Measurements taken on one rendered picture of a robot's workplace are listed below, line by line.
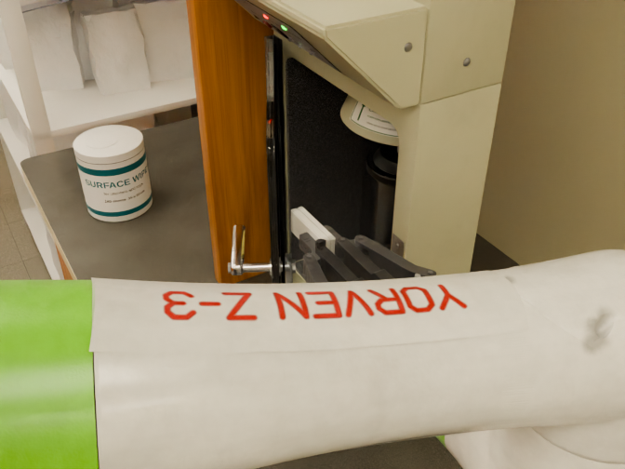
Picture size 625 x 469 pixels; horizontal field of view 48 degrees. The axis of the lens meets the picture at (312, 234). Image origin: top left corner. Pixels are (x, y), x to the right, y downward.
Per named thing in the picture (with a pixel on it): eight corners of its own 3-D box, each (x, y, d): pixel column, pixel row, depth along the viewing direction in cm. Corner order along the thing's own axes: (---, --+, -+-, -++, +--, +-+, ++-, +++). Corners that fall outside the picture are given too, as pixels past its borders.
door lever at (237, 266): (272, 235, 90) (272, 219, 89) (273, 282, 83) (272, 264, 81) (232, 236, 90) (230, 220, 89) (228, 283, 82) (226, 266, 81)
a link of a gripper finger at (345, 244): (396, 295, 64) (409, 290, 64) (335, 233, 71) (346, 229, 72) (393, 327, 66) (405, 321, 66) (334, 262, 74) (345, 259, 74)
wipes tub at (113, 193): (140, 181, 148) (129, 118, 140) (162, 211, 139) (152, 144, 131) (79, 198, 143) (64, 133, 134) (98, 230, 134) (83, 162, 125)
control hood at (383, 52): (272, 16, 93) (269, -64, 87) (421, 106, 70) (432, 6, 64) (192, 31, 88) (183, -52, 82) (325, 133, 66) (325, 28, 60)
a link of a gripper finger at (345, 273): (386, 329, 65) (374, 335, 65) (322, 267, 73) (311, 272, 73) (389, 298, 63) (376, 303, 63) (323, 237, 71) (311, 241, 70)
